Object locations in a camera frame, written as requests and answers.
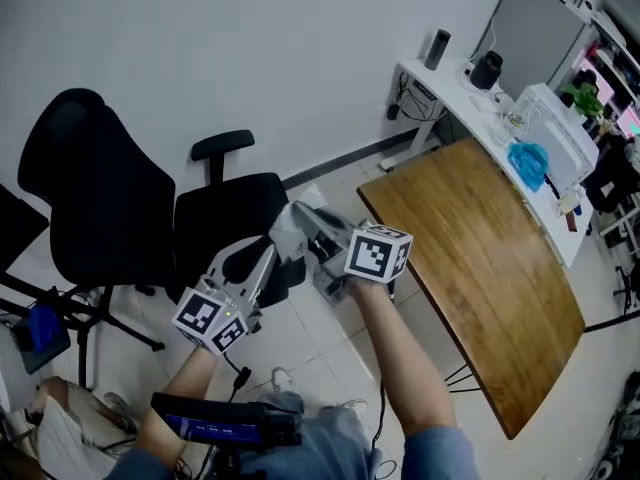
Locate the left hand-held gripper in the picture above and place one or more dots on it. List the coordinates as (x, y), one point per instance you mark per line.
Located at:
(200, 318)

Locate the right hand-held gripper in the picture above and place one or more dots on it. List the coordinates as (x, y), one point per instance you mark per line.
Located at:
(372, 255)

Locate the clear plastic sheet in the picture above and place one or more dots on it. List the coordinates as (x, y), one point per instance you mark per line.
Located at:
(287, 228)

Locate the person's left forearm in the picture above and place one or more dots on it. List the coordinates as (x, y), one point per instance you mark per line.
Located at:
(175, 408)

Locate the person's right forearm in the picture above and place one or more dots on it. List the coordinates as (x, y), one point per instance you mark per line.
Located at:
(405, 358)

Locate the blue plastic bag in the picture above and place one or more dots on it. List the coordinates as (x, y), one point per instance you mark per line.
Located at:
(527, 165)

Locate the person's left white shoe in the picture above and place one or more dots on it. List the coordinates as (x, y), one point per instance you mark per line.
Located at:
(281, 379)

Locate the person's white shoe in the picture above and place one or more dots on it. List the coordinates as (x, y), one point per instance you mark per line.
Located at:
(281, 379)
(356, 404)

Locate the black power adapter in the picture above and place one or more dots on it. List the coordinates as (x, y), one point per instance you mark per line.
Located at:
(392, 113)

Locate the black chest-mounted device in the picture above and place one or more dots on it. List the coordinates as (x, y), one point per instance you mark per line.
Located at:
(225, 420)

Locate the black office chair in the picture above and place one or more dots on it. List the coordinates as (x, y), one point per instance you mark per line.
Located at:
(100, 193)
(607, 178)

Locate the brown wooden table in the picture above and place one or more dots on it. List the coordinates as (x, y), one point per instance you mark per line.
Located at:
(475, 268)

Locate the black tripod stand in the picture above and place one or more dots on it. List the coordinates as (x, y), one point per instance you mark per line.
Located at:
(82, 338)

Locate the person's right white shoe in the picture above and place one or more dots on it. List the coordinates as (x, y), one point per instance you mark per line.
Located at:
(356, 404)

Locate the white desk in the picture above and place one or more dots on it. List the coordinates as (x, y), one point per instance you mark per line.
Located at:
(465, 103)

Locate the person's blue jeans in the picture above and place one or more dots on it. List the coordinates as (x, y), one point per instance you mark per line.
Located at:
(330, 443)

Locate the blue device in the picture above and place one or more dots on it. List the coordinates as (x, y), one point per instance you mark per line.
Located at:
(42, 328)

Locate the black thermos bottle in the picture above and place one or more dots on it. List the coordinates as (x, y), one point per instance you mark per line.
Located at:
(437, 50)

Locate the black jar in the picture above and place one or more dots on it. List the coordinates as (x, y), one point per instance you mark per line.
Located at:
(486, 70)

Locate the white microwave oven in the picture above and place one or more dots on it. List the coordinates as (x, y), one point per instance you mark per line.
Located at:
(555, 138)

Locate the clear plastic bottle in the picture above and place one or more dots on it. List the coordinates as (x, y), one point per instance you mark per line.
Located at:
(570, 200)

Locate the brown cloth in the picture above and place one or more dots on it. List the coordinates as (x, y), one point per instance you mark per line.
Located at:
(572, 223)

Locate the person's blue shirt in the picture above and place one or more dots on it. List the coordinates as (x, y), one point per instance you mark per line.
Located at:
(440, 455)

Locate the grey cabinet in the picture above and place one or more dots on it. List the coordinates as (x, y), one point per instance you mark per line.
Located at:
(535, 38)

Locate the green potted plant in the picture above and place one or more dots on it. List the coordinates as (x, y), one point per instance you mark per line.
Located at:
(585, 100)

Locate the cream jacket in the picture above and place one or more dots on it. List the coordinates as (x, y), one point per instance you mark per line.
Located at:
(634, 150)

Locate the white shelving rack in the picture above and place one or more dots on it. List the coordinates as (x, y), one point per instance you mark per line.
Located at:
(612, 28)

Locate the white and black robots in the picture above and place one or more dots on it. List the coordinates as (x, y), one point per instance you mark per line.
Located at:
(625, 428)

